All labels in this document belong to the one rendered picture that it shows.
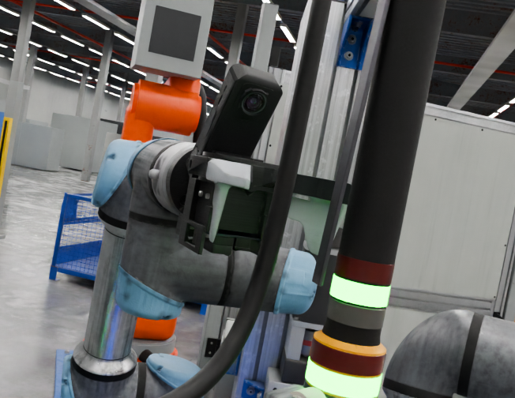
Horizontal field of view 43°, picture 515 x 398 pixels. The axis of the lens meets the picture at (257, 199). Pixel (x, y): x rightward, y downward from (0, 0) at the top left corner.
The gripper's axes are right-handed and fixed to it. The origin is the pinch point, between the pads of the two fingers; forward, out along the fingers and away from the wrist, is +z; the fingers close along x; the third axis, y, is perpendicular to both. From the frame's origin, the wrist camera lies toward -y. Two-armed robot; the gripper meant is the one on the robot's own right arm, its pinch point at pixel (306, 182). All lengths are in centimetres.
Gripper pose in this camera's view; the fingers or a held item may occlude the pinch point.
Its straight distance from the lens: 45.1
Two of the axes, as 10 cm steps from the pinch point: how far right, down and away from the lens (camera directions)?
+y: -1.8, 9.8, 0.5
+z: 4.2, 1.2, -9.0
